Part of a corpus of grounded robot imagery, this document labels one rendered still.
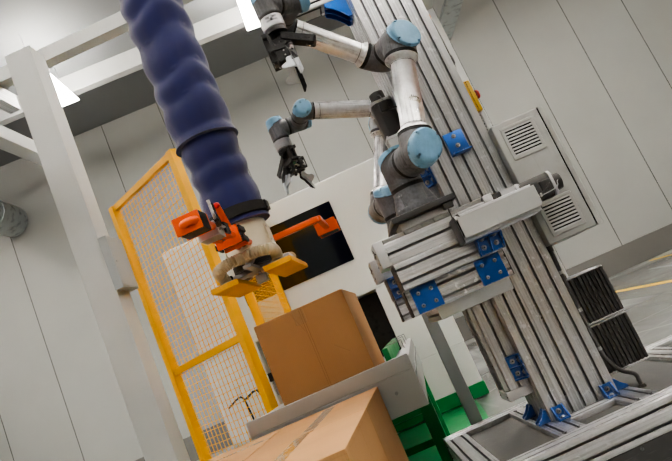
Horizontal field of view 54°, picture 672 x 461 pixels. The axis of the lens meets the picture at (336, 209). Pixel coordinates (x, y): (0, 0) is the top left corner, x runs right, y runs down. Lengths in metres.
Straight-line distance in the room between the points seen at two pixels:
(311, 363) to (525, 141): 1.21
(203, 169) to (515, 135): 1.11
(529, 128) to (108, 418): 10.60
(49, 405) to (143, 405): 9.07
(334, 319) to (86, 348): 9.89
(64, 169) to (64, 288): 8.78
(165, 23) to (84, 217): 1.55
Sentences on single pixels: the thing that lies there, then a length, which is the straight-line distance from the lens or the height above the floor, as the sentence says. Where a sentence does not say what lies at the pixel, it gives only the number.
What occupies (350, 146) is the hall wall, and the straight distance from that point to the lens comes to 12.01.
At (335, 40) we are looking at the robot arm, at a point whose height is 1.70.
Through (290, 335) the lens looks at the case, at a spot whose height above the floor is 0.86.
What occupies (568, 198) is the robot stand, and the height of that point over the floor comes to 0.88.
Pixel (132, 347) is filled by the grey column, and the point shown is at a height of 1.16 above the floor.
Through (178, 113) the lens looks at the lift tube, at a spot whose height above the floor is 1.70.
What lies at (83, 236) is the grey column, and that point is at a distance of 3.79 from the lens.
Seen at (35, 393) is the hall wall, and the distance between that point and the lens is 12.75.
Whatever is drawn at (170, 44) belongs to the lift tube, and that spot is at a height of 1.95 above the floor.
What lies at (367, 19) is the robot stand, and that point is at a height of 1.81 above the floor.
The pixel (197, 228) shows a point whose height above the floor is 1.15.
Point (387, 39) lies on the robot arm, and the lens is 2.30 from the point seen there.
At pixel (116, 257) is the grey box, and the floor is 1.64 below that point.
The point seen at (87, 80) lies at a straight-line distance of 11.00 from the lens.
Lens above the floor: 0.73
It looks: 11 degrees up
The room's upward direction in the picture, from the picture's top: 24 degrees counter-clockwise
